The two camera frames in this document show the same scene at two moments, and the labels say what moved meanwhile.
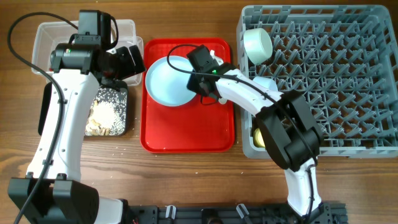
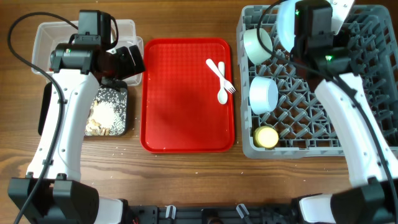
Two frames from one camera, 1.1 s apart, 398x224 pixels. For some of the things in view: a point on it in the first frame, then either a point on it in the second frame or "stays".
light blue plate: (166, 85) -> (286, 23)
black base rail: (329, 213) stays
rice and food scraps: (107, 113) stays
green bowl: (258, 45) stays
